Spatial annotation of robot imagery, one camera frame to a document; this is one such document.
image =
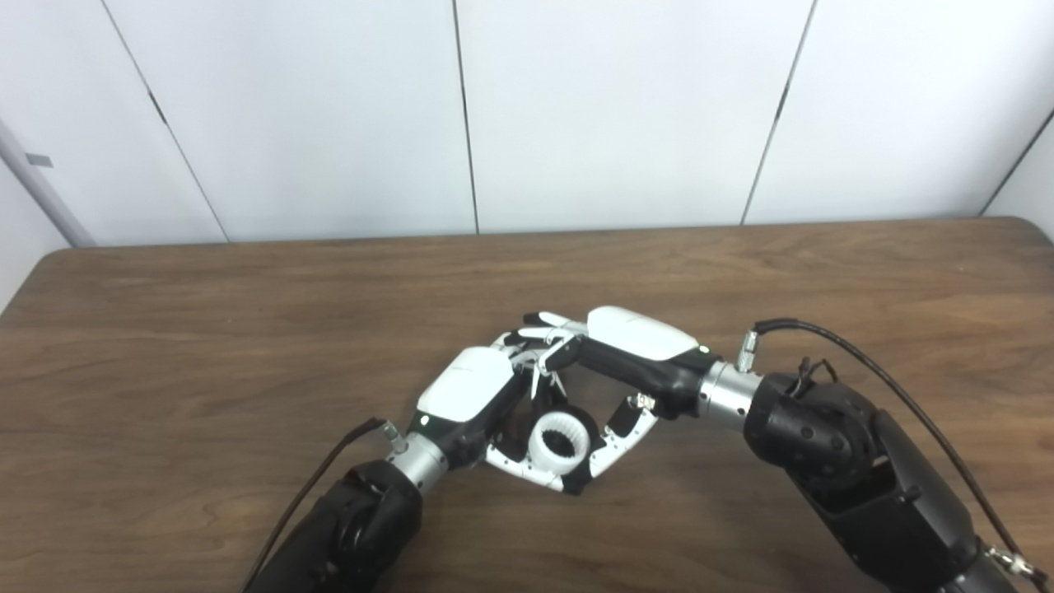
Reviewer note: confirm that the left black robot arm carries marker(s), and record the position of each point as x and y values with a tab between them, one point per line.
354	527

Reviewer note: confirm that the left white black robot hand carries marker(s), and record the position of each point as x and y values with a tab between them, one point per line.
465	387

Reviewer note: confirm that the small grey tag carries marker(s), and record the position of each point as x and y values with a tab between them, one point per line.
39	160

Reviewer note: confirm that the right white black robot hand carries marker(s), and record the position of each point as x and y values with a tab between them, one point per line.
638	338

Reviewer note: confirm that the grey corner post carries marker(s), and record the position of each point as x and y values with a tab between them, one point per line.
41	185

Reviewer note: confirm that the round black plastic part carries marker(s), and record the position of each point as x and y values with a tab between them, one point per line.
594	432

